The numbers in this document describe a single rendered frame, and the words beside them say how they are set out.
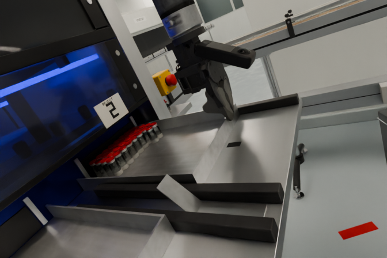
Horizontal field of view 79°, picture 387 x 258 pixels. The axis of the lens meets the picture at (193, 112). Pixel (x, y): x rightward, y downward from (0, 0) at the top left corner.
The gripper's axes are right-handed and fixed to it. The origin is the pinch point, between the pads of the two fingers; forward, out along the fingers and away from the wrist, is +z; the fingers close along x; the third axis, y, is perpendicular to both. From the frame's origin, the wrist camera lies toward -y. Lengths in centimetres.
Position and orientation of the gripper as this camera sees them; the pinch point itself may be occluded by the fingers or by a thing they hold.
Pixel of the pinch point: (232, 114)
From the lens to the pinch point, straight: 53.8
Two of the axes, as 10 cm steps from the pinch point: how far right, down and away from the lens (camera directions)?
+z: 4.2, 8.6, 3.0
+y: -8.1, 1.9, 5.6
